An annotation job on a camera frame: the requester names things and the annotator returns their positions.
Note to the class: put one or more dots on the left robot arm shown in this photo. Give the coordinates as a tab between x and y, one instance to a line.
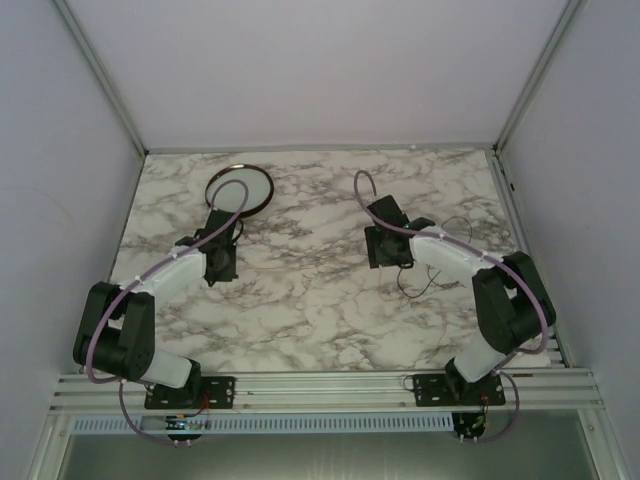
116	334

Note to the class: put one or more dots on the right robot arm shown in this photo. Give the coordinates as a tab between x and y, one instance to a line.
511	303

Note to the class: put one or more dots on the round brown rimmed plate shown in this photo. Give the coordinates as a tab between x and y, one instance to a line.
240	184

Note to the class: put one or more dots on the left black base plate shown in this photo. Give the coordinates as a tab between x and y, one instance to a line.
207	392

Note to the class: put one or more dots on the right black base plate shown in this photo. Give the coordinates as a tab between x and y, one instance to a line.
440	389

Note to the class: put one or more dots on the aluminium corner post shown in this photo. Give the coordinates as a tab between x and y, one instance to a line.
101	75
569	14

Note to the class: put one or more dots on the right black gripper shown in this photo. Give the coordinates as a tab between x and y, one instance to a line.
376	256

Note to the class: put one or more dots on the aluminium front rail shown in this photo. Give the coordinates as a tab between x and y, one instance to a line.
361	391

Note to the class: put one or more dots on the grey slotted cable duct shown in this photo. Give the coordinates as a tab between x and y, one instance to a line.
219	424

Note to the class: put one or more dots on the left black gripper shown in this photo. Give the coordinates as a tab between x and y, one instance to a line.
229	273

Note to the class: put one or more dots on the right aluminium corner post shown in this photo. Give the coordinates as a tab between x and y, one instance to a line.
569	14

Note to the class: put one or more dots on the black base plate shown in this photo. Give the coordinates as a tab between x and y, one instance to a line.
207	392
440	389

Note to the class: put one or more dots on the left aluminium corner post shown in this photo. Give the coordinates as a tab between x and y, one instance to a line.
101	75

